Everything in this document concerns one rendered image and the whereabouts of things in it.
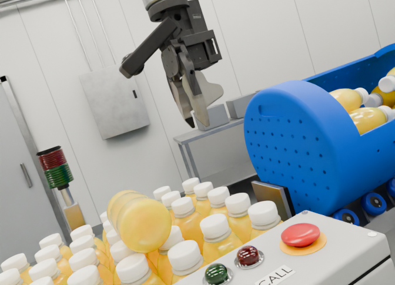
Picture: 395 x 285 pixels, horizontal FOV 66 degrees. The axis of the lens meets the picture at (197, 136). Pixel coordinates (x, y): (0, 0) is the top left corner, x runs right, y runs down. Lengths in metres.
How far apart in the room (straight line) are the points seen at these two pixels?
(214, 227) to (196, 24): 0.33
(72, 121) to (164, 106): 1.15
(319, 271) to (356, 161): 0.33
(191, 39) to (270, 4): 4.15
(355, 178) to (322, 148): 0.08
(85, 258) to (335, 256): 0.35
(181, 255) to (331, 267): 0.17
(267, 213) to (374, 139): 0.27
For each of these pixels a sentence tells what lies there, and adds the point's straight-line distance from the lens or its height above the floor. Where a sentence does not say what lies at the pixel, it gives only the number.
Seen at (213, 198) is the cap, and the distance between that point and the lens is 0.55.
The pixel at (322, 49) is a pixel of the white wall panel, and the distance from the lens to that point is 4.88.
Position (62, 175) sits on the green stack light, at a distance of 0.86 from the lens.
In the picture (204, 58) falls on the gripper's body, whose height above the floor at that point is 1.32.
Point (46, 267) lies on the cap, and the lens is 0.55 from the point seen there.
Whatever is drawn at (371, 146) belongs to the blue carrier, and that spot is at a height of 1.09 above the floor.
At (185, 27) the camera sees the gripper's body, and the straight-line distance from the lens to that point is 0.55.
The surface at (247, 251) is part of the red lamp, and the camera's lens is 0.30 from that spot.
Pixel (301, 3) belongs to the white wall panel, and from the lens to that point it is 4.88.
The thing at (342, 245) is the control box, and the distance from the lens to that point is 0.31.
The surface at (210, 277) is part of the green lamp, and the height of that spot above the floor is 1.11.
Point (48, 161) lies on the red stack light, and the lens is 0.86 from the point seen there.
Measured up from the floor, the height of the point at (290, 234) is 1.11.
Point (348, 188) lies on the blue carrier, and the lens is 0.59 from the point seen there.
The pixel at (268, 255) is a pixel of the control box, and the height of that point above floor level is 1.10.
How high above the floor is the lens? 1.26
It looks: 7 degrees down
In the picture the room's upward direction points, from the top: 19 degrees counter-clockwise
